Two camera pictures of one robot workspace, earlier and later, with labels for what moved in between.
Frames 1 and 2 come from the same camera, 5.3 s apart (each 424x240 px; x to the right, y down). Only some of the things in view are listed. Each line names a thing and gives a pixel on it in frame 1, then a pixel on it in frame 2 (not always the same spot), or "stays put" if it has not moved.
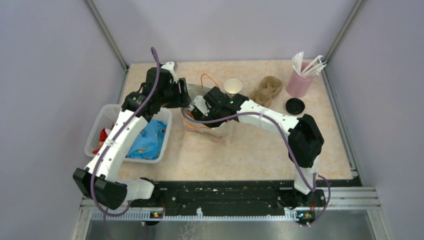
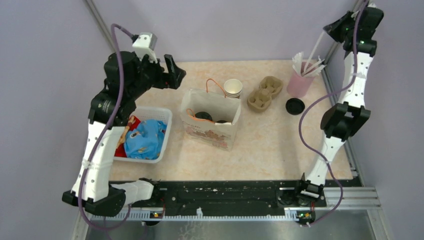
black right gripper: [208, 117] → [332, 27]
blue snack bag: [147, 144] stays put
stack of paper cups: [232, 86] stays put
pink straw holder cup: [298, 84] stays put
